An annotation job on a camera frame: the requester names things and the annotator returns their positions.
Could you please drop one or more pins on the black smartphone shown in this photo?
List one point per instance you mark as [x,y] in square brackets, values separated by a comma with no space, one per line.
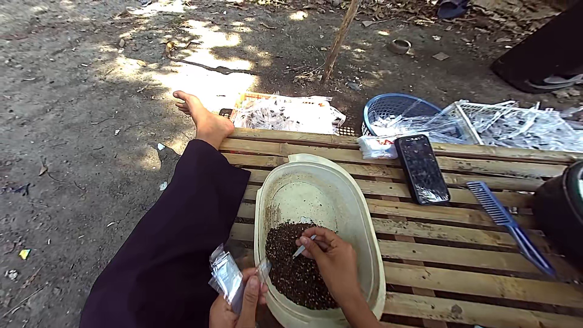
[422,169]

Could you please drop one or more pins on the heap of transparent plastic strips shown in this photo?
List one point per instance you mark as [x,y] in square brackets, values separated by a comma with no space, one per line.
[419,127]

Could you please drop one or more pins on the person's left thumb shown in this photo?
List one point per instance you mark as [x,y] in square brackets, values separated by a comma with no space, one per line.
[249,298]

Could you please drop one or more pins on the cream oval plastic basin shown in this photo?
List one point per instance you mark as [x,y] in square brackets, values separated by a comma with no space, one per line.
[350,200]

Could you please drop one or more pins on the white plastic crate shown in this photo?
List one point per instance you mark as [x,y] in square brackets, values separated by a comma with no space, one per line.
[467,123]

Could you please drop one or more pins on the single transparent plastic sachet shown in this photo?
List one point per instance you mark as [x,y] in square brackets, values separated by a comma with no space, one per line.
[263,269]

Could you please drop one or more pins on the person's right index finger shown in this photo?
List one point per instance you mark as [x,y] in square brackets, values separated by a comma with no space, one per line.
[324,233]

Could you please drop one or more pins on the wooden stick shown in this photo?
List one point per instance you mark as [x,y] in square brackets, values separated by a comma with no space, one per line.
[340,41]

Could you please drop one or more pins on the pile of dark brown granules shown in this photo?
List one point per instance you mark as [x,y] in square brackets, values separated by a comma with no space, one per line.
[291,273]

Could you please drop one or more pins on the stack of clear plastic bags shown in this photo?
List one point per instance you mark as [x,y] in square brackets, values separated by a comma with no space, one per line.
[227,277]

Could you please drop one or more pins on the dark sandal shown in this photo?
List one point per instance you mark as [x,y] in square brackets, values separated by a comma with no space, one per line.
[452,8]

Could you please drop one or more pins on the person's right forearm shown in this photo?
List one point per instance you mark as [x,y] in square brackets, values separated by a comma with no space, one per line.
[360,314]

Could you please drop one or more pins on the black round pot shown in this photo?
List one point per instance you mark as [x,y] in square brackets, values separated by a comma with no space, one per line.
[558,209]

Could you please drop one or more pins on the person's left hand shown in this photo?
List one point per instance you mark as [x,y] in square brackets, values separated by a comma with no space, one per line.
[227,314]

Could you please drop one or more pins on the blue plastic basket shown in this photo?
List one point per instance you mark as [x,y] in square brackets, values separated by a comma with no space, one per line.
[394,104]

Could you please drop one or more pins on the person's left fingers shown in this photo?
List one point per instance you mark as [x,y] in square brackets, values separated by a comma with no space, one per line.
[263,291]

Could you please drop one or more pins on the small white scoop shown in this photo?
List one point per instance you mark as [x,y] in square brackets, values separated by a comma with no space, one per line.
[303,248]

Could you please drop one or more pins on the orange plastic crate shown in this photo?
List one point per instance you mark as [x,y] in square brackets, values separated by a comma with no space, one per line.
[250,95]

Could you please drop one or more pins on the pile of white plastic packets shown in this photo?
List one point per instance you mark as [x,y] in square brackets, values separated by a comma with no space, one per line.
[291,114]

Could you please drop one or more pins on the blue plastic comb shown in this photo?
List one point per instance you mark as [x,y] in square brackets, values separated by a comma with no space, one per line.
[514,232]

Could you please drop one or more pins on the person's right thumb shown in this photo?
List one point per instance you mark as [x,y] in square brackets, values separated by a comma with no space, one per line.
[311,248]

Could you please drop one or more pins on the bamboo slat bench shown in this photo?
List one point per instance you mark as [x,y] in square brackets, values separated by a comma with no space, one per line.
[428,268]

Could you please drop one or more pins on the pile of clear plastic packets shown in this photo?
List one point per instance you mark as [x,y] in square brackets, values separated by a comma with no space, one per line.
[524,127]

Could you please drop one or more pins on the person's right hand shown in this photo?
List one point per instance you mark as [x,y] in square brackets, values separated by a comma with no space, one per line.
[339,264]

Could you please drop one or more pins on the rolled plastic bags, red print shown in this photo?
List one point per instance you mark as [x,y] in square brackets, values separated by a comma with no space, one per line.
[378,148]

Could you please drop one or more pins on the person's legs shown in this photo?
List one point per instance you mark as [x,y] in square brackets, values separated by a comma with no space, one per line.
[168,241]

